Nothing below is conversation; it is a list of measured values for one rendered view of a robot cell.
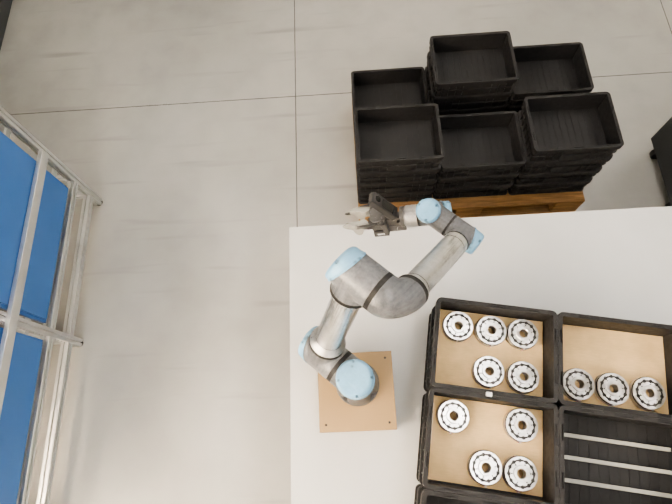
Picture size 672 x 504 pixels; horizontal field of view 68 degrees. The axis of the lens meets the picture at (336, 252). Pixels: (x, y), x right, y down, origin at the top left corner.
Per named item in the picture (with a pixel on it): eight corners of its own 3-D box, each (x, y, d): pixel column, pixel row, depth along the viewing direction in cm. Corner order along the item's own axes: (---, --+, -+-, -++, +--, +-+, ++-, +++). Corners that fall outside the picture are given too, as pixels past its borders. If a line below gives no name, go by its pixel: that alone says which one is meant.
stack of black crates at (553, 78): (496, 133, 281) (513, 94, 249) (488, 89, 292) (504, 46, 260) (568, 128, 280) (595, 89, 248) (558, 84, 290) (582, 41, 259)
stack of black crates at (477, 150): (432, 200, 269) (441, 168, 237) (426, 152, 279) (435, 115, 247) (507, 196, 268) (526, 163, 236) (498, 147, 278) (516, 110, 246)
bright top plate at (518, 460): (501, 485, 156) (502, 485, 155) (507, 452, 159) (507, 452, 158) (534, 495, 154) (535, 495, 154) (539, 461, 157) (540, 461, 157)
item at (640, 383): (635, 408, 161) (636, 408, 161) (629, 376, 165) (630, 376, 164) (667, 409, 161) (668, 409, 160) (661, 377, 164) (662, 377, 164)
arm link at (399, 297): (412, 320, 118) (492, 226, 149) (375, 291, 121) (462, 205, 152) (395, 345, 126) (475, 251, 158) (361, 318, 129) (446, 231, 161)
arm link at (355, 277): (325, 388, 161) (374, 292, 120) (291, 358, 165) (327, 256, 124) (347, 364, 168) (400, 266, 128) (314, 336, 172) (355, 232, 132)
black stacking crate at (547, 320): (426, 389, 171) (430, 386, 161) (432, 305, 181) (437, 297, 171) (545, 405, 167) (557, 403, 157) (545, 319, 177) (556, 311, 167)
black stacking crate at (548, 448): (418, 484, 161) (422, 487, 150) (426, 390, 171) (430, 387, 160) (545, 504, 157) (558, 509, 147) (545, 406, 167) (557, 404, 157)
